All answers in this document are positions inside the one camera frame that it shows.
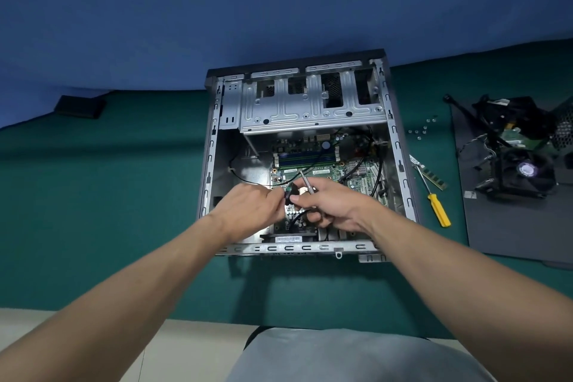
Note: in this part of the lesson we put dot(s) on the person's right hand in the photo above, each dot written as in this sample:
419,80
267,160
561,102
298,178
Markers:
344,207

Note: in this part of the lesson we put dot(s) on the person's left hand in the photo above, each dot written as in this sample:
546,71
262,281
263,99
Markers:
250,211

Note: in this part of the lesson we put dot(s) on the green motherboard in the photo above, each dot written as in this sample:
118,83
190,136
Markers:
358,176

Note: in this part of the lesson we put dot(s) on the slim grey screwdriver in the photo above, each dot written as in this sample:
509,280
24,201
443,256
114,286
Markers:
306,181

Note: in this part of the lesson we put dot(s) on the desktop computer case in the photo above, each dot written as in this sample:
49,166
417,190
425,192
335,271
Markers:
219,162

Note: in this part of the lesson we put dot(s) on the silver metal drive cage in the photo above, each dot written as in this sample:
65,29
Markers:
286,113

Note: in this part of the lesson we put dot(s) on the cluster of silver screws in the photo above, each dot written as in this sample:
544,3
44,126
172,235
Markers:
423,130

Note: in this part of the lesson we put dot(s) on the black side panel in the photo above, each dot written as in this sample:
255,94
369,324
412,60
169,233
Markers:
515,234

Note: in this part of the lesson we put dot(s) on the black processor cooler fan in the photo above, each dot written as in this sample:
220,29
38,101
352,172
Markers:
526,170

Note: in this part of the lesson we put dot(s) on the hard drive with cables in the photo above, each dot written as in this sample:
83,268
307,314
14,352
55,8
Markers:
515,117

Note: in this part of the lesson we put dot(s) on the silver power supply unit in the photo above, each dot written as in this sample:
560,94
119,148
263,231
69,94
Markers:
565,126

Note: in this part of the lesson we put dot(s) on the person's right forearm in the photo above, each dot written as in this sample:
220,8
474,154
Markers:
474,296

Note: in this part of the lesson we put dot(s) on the person's left forearm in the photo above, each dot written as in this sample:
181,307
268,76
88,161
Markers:
112,305

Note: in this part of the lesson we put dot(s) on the person's black shorts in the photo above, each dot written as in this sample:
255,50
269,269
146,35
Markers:
253,337

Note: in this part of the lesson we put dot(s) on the person's white shirt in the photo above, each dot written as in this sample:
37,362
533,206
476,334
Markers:
358,357

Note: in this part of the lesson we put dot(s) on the green floor mat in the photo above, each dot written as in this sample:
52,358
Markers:
89,216

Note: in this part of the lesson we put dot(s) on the black flat base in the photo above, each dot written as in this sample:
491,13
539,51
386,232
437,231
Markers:
80,107

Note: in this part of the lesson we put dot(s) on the blue cloth curtain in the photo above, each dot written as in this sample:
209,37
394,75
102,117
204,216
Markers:
268,5

